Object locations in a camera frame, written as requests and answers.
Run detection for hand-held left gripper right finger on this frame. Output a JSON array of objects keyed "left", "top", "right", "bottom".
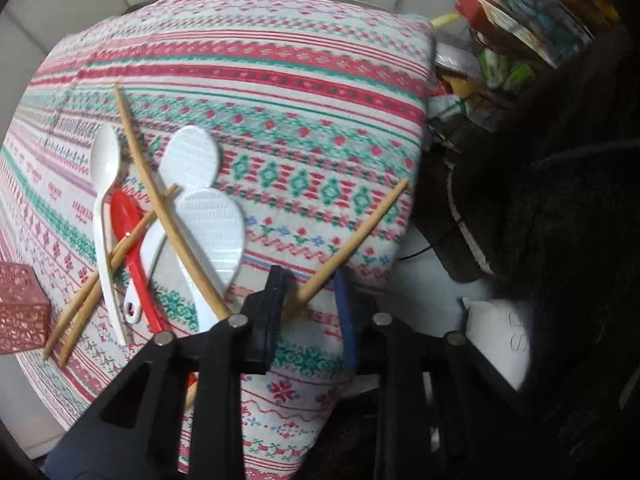
[{"left": 334, "top": 267, "right": 576, "bottom": 480}]

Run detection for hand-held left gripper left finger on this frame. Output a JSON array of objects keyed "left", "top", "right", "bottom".
[{"left": 42, "top": 265, "right": 291, "bottom": 480}]

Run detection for wooden chopstick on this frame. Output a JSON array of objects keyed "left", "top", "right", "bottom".
[
  {"left": 56, "top": 210, "right": 158, "bottom": 368},
  {"left": 182, "top": 178, "right": 411, "bottom": 408},
  {"left": 42, "top": 185, "right": 180, "bottom": 361},
  {"left": 114, "top": 85, "right": 232, "bottom": 322}
]

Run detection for white rice paddle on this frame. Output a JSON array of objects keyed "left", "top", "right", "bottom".
[
  {"left": 122, "top": 125, "right": 219, "bottom": 324},
  {"left": 172, "top": 189, "right": 247, "bottom": 335}
]

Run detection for red plastic spoon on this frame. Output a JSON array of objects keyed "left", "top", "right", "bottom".
[{"left": 109, "top": 189, "right": 198, "bottom": 391}]

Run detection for white plastic spoon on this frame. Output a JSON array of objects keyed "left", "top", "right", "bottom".
[{"left": 90, "top": 124, "right": 130, "bottom": 347}]

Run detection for pink perforated utensil holder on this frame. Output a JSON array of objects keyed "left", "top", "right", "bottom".
[{"left": 0, "top": 261, "right": 52, "bottom": 356}]

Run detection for white pillow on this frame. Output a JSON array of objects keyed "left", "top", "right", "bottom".
[{"left": 460, "top": 296, "right": 533, "bottom": 391}]

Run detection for patterned red green tablecloth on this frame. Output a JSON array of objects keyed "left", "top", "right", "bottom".
[{"left": 0, "top": 0, "right": 436, "bottom": 480}]

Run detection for dark fuzzy blanket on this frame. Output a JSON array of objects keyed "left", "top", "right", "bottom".
[{"left": 300, "top": 25, "right": 640, "bottom": 480}]

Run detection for grey plastic bag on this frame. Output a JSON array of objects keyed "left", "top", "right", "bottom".
[{"left": 434, "top": 22, "right": 483, "bottom": 77}]

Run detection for green packet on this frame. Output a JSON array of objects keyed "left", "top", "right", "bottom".
[{"left": 480, "top": 47, "right": 533, "bottom": 92}]

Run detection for black cable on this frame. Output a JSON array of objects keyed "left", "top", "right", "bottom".
[{"left": 399, "top": 240, "right": 447, "bottom": 262}]

